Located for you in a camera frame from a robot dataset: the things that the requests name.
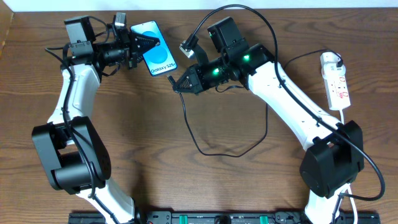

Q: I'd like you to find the black USB charging cable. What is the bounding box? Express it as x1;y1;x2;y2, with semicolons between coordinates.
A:
167;49;344;158

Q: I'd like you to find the blue Galaxy smartphone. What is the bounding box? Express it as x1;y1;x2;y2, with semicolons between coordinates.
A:
130;21;177;77

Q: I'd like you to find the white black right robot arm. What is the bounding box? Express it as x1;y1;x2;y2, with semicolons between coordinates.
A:
173;17;364;223

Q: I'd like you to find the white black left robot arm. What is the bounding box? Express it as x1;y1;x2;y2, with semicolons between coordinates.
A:
32;12;160;223

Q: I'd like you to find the white charger plug adapter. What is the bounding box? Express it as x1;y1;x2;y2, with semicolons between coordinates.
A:
320;51;343;68

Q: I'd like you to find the white power strip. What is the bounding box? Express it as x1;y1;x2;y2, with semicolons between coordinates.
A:
322;66;351;111

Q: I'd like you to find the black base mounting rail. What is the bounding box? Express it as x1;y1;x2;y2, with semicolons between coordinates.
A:
67;211;381;224

